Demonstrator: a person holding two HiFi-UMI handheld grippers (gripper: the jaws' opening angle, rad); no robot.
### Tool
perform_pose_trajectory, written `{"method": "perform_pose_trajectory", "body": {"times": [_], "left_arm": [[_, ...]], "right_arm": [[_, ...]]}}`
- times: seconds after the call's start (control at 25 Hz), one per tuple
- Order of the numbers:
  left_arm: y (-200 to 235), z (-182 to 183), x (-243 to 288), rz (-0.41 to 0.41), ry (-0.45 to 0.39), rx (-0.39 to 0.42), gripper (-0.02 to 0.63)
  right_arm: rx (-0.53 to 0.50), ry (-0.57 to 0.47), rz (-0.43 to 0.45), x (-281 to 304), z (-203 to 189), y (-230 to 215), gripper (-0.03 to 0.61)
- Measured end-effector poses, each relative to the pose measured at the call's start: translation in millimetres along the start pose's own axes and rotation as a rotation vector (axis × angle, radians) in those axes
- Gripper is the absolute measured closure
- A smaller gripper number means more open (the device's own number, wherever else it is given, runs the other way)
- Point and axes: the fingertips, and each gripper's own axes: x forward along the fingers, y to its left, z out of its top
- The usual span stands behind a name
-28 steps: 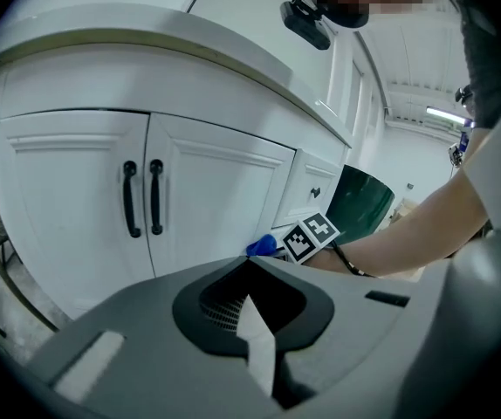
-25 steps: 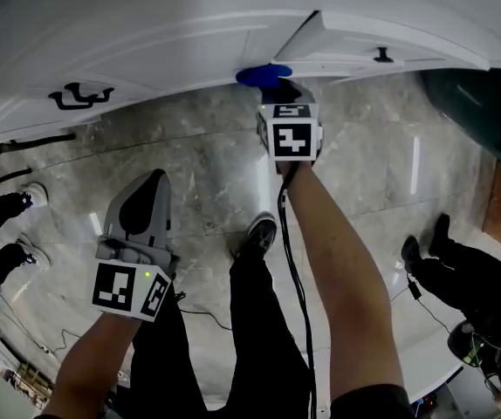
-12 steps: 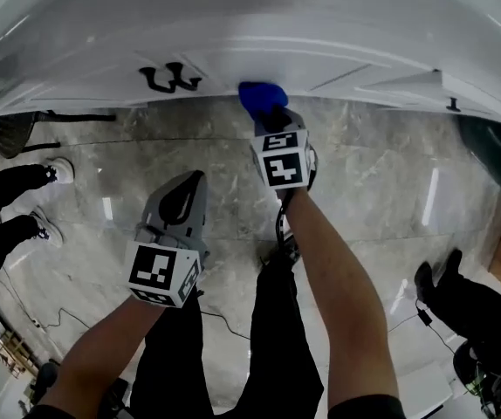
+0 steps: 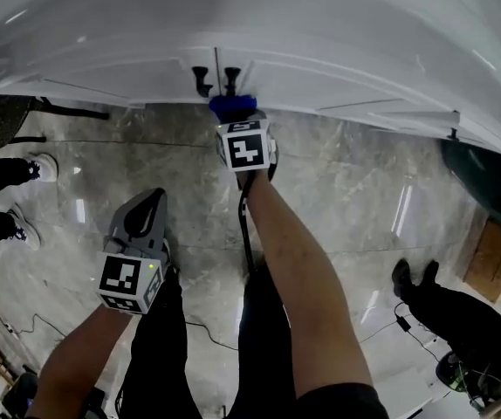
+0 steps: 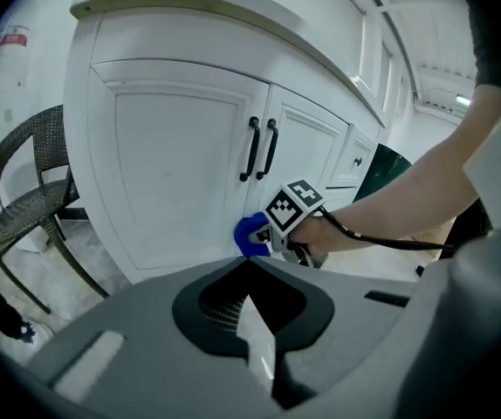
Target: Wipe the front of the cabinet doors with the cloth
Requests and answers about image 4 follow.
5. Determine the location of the blue cloth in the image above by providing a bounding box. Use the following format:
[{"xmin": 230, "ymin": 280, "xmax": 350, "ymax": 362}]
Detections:
[{"xmin": 209, "ymin": 94, "xmax": 258, "ymax": 124}]

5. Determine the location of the person's black shirt sleeve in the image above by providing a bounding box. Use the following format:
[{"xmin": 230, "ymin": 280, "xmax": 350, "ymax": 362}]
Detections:
[{"xmin": 296, "ymin": 381, "xmax": 391, "ymax": 419}]

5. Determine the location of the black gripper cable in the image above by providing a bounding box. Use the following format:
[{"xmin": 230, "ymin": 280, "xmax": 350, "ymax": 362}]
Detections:
[{"xmin": 237, "ymin": 180, "xmax": 261, "ymax": 281}]

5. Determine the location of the black power adapter with cable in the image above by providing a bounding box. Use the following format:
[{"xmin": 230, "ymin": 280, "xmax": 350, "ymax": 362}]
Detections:
[{"xmin": 358, "ymin": 300, "xmax": 446, "ymax": 362}]

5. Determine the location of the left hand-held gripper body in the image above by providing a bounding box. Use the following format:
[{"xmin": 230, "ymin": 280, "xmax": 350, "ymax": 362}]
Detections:
[{"xmin": 95, "ymin": 231, "xmax": 173, "ymax": 316}]

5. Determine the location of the person's left forearm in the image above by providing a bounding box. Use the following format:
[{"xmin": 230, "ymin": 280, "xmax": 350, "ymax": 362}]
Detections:
[{"xmin": 26, "ymin": 302, "xmax": 141, "ymax": 419}]

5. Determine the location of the black cabinet door knob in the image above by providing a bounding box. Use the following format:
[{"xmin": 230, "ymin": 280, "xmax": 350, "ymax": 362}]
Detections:
[
  {"xmin": 191, "ymin": 65, "xmax": 214, "ymax": 99},
  {"xmin": 223, "ymin": 65, "xmax": 243, "ymax": 99}
]

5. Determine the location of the black mesh chair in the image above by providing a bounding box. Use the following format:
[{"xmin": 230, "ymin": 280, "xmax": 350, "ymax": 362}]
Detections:
[{"xmin": 0, "ymin": 94, "xmax": 111, "ymax": 151}]

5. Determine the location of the person's leg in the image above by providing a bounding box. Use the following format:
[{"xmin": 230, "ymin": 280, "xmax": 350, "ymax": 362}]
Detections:
[
  {"xmin": 227, "ymin": 258, "xmax": 300, "ymax": 419},
  {"xmin": 118, "ymin": 264, "xmax": 204, "ymax": 419}
]

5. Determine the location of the white cabinet door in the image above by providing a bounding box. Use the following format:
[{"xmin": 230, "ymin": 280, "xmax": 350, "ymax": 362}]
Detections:
[
  {"xmin": 216, "ymin": 45, "xmax": 501, "ymax": 159},
  {"xmin": 0, "ymin": 45, "xmax": 217, "ymax": 106}
]

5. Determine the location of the thin black floor cable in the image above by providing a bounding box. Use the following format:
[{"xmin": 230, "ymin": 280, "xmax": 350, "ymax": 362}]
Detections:
[{"xmin": 0, "ymin": 268, "xmax": 239, "ymax": 352}]

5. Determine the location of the dark green container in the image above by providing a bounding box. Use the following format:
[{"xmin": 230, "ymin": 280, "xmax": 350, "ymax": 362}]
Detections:
[{"xmin": 439, "ymin": 139, "xmax": 501, "ymax": 237}]

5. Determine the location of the green and black device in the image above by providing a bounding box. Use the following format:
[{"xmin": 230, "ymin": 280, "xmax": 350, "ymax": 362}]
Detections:
[{"xmin": 435, "ymin": 349, "xmax": 472, "ymax": 393}]

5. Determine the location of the person's right forearm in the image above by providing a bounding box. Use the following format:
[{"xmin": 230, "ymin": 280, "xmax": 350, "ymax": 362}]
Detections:
[{"xmin": 242, "ymin": 168, "xmax": 374, "ymax": 406}]

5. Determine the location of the person's left leg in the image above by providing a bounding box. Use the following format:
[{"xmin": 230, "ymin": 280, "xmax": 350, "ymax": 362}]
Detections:
[{"xmin": 118, "ymin": 264, "xmax": 204, "ymax": 419}]

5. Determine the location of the person's right leg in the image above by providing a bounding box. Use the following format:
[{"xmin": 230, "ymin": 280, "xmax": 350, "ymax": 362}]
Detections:
[{"xmin": 227, "ymin": 258, "xmax": 300, "ymax": 419}]

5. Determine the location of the white box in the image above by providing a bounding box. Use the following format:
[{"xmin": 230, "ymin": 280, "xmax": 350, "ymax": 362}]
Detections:
[{"xmin": 373, "ymin": 366, "xmax": 436, "ymax": 419}]

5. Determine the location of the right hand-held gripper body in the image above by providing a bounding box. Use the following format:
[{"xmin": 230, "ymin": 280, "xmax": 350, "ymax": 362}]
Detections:
[{"xmin": 214, "ymin": 109, "xmax": 280, "ymax": 183}]

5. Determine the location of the white cabinet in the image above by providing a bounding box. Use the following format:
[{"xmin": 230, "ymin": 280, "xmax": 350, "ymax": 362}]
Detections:
[{"xmin": 0, "ymin": 0, "xmax": 501, "ymax": 161}]

